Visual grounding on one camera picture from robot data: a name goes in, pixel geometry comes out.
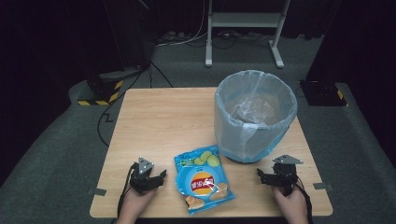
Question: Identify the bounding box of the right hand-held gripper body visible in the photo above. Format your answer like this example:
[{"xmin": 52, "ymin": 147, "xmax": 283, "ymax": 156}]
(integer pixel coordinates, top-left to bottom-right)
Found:
[{"xmin": 271, "ymin": 154, "xmax": 304, "ymax": 198}]

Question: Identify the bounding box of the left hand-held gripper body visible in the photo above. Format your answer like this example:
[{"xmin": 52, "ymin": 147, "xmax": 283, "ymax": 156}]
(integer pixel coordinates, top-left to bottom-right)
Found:
[{"xmin": 128, "ymin": 156, "xmax": 158, "ymax": 196}]

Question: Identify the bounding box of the blue potato chip bag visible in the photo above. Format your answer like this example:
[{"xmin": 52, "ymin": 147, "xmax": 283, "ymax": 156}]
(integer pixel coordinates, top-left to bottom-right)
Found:
[{"xmin": 173, "ymin": 144, "xmax": 236, "ymax": 217}]

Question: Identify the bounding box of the round trash bin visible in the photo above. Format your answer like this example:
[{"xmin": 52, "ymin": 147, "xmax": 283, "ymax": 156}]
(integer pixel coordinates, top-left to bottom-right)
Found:
[{"xmin": 214, "ymin": 69, "xmax": 299, "ymax": 165}]

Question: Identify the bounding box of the grey tape piece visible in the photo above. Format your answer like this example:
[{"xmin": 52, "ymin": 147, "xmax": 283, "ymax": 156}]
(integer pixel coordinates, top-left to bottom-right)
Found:
[
  {"xmin": 87, "ymin": 187, "xmax": 107, "ymax": 197},
  {"xmin": 312, "ymin": 182, "xmax": 333, "ymax": 192}
]

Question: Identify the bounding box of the translucent plastic bin liner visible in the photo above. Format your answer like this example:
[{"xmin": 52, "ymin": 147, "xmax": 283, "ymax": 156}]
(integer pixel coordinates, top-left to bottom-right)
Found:
[{"xmin": 213, "ymin": 69, "xmax": 299, "ymax": 163}]

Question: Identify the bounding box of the black box with hazard stripes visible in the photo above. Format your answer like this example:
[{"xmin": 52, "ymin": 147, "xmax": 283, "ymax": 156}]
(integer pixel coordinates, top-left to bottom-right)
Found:
[{"xmin": 77, "ymin": 72, "xmax": 124, "ymax": 106}]

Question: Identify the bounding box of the black power strip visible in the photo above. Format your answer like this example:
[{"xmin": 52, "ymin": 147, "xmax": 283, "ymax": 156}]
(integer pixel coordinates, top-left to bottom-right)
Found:
[{"xmin": 158, "ymin": 30, "xmax": 192, "ymax": 44}]

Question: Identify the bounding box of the white metal stand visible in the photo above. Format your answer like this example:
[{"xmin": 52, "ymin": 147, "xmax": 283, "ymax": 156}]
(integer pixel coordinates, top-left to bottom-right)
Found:
[{"xmin": 204, "ymin": 0, "xmax": 292, "ymax": 70}]

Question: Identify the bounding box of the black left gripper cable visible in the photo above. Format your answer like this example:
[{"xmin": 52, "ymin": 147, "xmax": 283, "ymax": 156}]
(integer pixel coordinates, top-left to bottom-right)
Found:
[{"xmin": 117, "ymin": 162, "xmax": 138, "ymax": 219}]

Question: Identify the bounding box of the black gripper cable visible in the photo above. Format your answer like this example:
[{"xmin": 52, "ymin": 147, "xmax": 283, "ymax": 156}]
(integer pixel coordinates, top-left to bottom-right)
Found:
[
  {"xmin": 117, "ymin": 162, "xmax": 138, "ymax": 219},
  {"xmin": 294, "ymin": 175, "xmax": 315, "ymax": 224}
]

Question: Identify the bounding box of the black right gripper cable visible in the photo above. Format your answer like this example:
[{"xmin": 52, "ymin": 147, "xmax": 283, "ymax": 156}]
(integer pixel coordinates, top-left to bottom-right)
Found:
[{"xmin": 294, "ymin": 175, "xmax": 315, "ymax": 224}]

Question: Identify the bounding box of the black floor cable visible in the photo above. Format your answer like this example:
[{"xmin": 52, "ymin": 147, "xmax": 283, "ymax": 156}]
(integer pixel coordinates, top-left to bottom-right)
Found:
[{"xmin": 96, "ymin": 60, "xmax": 175, "ymax": 147}]

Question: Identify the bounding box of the white floor cable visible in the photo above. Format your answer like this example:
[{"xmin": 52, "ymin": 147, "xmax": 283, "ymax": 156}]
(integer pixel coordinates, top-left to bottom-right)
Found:
[{"xmin": 154, "ymin": 0, "xmax": 209, "ymax": 49}]

